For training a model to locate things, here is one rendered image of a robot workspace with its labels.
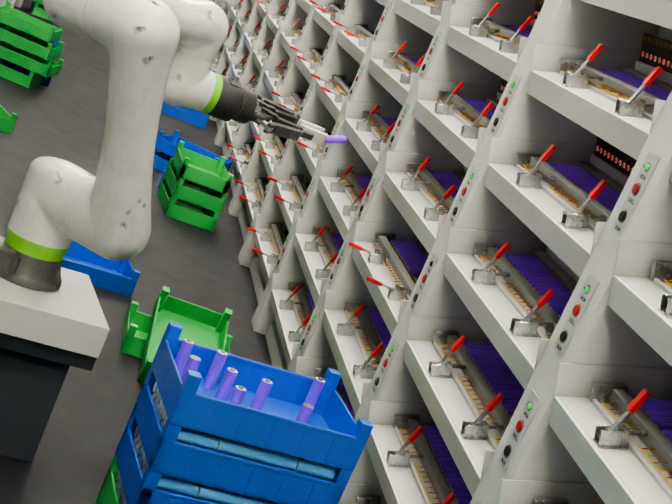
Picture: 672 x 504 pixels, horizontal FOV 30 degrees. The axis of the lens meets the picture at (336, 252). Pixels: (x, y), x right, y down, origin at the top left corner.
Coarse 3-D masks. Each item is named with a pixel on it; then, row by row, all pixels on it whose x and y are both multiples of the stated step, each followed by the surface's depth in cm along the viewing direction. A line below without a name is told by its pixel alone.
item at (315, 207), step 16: (400, 16) 372; (384, 32) 372; (400, 32) 373; (416, 32) 374; (368, 48) 381; (368, 64) 374; (368, 80) 376; (352, 96) 379; (368, 96) 377; (384, 96) 378; (336, 144) 380; (320, 160) 390; (336, 160) 382; (352, 160) 382; (304, 208) 387; (320, 208) 385; (288, 256) 388; (272, 272) 398; (288, 272) 390; (256, 320) 395; (272, 320) 394
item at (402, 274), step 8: (384, 240) 310; (384, 248) 306; (392, 248) 304; (392, 256) 297; (384, 264) 295; (392, 264) 295; (400, 264) 292; (400, 272) 286; (400, 280) 285; (408, 280) 280; (408, 288) 276
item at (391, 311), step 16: (368, 224) 315; (384, 224) 316; (368, 240) 316; (400, 240) 317; (416, 240) 318; (352, 256) 317; (368, 256) 304; (368, 272) 294; (384, 272) 292; (368, 288) 293; (384, 288) 280; (384, 304) 273; (400, 304) 258; (384, 320) 272
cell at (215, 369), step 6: (216, 354) 195; (222, 354) 195; (216, 360) 195; (222, 360) 195; (210, 366) 196; (216, 366) 195; (222, 366) 196; (210, 372) 196; (216, 372) 196; (210, 378) 196; (216, 378) 196; (204, 384) 196; (210, 384) 196
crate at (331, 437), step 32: (160, 352) 194; (192, 352) 198; (160, 384) 189; (192, 384) 178; (256, 384) 203; (288, 384) 204; (192, 416) 180; (224, 416) 181; (256, 416) 182; (288, 416) 200; (320, 416) 206; (288, 448) 186; (320, 448) 187; (352, 448) 189
